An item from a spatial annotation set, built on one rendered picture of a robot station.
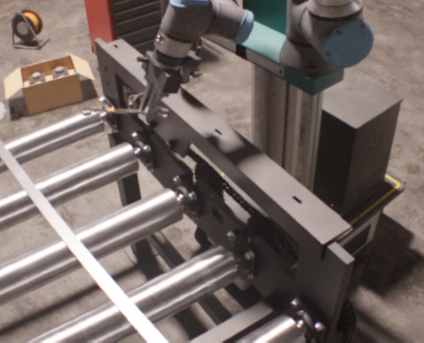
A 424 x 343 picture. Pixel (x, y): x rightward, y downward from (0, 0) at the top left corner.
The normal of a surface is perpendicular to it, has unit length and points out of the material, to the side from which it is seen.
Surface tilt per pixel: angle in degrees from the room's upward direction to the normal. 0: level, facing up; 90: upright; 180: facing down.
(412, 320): 0
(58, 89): 90
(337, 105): 0
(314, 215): 0
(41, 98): 90
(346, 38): 95
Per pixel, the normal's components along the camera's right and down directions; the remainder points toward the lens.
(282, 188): -0.04, -0.77
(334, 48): 0.25, 0.68
